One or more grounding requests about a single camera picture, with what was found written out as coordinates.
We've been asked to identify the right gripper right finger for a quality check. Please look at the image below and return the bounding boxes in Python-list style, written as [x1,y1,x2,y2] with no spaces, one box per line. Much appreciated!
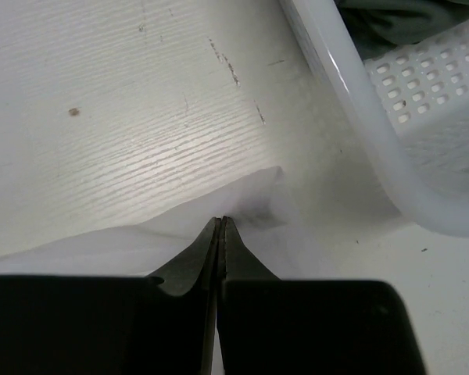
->
[217,216,284,374]

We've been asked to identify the white t shirt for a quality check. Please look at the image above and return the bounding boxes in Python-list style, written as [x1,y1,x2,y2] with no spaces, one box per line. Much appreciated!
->
[0,167,293,276]

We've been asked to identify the grey t shirt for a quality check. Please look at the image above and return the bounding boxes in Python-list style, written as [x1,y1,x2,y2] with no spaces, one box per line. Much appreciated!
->
[335,0,469,60]

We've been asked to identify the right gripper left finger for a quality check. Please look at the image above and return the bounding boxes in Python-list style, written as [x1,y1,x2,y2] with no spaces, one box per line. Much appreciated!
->
[142,218,221,374]

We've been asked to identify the white plastic basket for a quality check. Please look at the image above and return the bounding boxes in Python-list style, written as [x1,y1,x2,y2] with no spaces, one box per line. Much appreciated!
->
[281,1,469,238]

